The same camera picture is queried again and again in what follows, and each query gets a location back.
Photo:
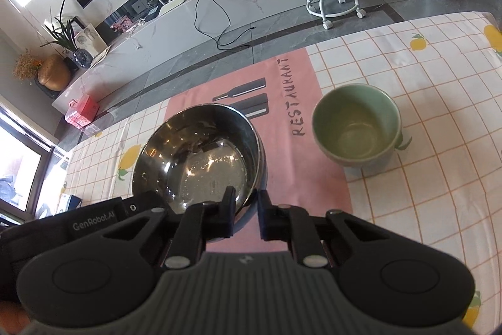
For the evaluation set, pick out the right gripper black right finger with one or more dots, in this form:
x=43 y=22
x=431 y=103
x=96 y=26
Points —
x=293 y=225

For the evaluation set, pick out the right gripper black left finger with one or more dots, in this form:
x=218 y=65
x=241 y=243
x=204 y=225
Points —
x=199 y=223

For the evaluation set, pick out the blue steel bowl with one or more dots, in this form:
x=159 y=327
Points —
x=197 y=153

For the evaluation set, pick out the green ceramic bowl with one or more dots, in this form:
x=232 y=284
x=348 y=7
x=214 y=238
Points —
x=357 y=125

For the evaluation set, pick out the white and blue box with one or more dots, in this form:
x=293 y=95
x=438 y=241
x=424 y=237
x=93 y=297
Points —
x=68 y=202

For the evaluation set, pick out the pink restaurant placemat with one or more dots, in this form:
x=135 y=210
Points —
x=298 y=171

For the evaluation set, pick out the pink storage box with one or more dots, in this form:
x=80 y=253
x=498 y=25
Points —
x=81 y=112

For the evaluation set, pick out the lemon check tablecloth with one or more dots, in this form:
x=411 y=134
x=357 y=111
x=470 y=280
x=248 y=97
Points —
x=444 y=190

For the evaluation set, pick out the brown round vase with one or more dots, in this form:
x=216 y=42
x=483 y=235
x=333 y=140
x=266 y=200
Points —
x=54 y=73

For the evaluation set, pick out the blue vase with plant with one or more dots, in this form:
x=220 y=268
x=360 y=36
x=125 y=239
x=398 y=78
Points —
x=61 y=30

